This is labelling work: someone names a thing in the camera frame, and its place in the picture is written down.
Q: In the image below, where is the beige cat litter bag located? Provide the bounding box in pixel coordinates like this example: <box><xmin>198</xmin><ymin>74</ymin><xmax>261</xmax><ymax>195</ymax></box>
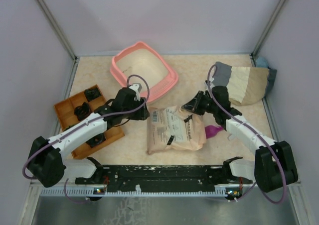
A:
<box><xmin>147</xmin><ymin>106</ymin><xmax>206</xmax><ymax>155</ymax></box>

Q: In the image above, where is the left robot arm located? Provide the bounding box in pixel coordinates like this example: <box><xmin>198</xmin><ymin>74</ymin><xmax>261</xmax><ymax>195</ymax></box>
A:
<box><xmin>22</xmin><ymin>83</ymin><xmax>150</xmax><ymax>188</ymax></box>

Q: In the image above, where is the black part in tray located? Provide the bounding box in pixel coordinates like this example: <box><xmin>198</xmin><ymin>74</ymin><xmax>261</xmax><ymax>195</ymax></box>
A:
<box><xmin>84</xmin><ymin>87</ymin><xmax>101</xmax><ymax>102</ymax></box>

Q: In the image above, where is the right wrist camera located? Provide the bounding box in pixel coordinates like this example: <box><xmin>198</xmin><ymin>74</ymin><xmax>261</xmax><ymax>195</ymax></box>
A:
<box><xmin>205</xmin><ymin>77</ymin><xmax>215</xmax><ymax>90</ymax></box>

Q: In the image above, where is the black part front tray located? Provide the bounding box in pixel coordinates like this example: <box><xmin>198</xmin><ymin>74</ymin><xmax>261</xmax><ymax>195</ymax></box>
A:
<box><xmin>86</xmin><ymin>133</ymin><xmax>105</xmax><ymax>148</ymax></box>

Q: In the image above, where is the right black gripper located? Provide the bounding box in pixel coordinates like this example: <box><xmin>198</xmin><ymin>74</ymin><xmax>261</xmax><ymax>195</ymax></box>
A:
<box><xmin>182</xmin><ymin>90</ymin><xmax>218</xmax><ymax>115</ymax></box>

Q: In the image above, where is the pink litter box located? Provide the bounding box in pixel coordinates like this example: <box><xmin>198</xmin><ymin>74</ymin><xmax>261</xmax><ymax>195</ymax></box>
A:
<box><xmin>110</xmin><ymin>41</ymin><xmax>178</xmax><ymax>104</ymax></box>

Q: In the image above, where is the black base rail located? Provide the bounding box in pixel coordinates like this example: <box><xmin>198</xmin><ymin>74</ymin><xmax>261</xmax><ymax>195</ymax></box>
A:
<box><xmin>75</xmin><ymin>165</ymin><xmax>252</xmax><ymax>193</ymax></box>

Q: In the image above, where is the blue cloth in corner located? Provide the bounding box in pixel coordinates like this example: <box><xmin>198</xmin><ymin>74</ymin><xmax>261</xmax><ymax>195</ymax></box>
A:
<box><xmin>255</xmin><ymin>56</ymin><xmax>270</xmax><ymax>69</ymax></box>

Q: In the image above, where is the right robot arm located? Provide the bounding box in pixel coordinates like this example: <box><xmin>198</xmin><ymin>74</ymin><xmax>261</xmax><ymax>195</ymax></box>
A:
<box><xmin>181</xmin><ymin>86</ymin><xmax>298</xmax><ymax>193</ymax></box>

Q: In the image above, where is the orange compartment tray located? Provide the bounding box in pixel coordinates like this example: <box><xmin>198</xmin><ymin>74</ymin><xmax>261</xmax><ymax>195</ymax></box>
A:
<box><xmin>53</xmin><ymin>85</ymin><xmax>125</xmax><ymax>159</ymax></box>

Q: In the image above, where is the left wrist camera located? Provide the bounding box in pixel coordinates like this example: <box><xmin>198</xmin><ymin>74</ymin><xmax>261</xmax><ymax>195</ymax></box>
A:
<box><xmin>128</xmin><ymin>83</ymin><xmax>142</xmax><ymax>98</ymax></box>

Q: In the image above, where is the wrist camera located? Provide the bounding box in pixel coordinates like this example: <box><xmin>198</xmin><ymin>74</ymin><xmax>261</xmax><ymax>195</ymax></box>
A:
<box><xmin>205</xmin><ymin>77</ymin><xmax>215</xmax><ymax>90</ymax></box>
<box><xmin>128</xmin><ymin>83</ymin><xmax>142</xmax><ymax>98</ymax></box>

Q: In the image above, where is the grey beige folded cloth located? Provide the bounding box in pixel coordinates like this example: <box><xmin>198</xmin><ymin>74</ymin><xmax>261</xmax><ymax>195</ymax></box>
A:
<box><xmin>209</xmin><ymin>62</ymin><xmax>277</xmax><ymax>106</ymax></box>

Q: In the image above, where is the purple plastic scoop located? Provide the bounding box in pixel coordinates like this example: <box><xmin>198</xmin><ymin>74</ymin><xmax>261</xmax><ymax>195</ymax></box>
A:
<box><xmin>205</xmin><ymin>125</ymin><xmax>224</xmax><ymax>139</ymax></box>

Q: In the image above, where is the black ring in tray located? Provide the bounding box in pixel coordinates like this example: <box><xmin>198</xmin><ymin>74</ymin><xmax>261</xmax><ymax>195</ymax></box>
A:
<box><xmin>74</xmin><ymin>103</ymin><xmax>94</xmax><ymax>120</ymax></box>

